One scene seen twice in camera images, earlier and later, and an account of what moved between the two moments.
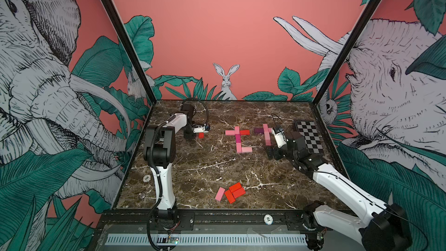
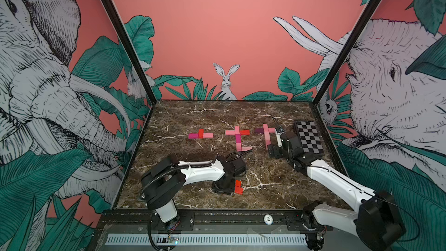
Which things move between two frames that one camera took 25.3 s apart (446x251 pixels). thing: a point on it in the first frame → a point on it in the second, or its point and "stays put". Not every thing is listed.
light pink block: (267, 137) stays put
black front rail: (213, 221) stays put
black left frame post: (108, 3) stays put
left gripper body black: (189, 133) → (228, 188)
